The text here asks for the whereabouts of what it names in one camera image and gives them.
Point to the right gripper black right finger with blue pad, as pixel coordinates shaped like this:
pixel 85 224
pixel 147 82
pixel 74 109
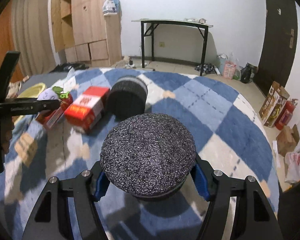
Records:
pixel 253 215

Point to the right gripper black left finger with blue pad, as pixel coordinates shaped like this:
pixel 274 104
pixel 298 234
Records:
pixel 64 204

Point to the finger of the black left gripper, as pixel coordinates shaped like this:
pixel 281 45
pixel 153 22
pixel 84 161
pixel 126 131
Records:
pixel 6 71

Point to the purple plush toy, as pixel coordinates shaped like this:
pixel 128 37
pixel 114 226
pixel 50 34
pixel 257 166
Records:
pixel 52 93

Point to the grey fabric round speaker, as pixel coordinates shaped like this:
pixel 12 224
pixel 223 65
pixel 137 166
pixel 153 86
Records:
pixel 149 155

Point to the small red box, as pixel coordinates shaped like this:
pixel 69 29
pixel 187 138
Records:
pixel 49 119

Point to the person's left hand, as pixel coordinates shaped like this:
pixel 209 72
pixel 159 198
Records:
pixel 7 127

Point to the beige orange curtains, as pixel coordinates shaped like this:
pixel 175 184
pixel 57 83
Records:
pixel 24 27

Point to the yellow plastic basin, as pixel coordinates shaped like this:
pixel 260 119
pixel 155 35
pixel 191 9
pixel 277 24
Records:
pixel 31 92

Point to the black suitcase on floor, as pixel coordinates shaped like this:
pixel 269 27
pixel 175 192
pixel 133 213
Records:
pixel 67 67

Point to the wooden wardrobe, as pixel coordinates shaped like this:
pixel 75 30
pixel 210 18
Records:
pixel 81 32

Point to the red white cigarette carton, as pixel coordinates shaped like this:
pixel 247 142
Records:
pixel 87 109

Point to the blue white checkered blanket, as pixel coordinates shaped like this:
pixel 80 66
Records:
pixel 224 127

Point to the white bag hanging on wardrobe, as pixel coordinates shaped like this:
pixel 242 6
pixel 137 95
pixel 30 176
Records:
pixel 110 7

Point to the red fire extinguisher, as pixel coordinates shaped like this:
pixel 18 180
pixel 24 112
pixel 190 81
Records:
pixel 286 114

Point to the brown cardboard boxes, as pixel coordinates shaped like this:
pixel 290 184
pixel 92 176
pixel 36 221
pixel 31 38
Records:
pixel 273 104

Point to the white power strip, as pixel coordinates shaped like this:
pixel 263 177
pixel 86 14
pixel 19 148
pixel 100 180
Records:
pixel 129 63

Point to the pink plastic bag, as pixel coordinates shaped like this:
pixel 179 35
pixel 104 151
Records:
pixel 229 70

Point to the dark brown door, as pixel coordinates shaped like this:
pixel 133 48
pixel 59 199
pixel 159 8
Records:
pixel 279 44

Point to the black frame folding table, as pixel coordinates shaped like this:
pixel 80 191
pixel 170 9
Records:
pixel 174 41

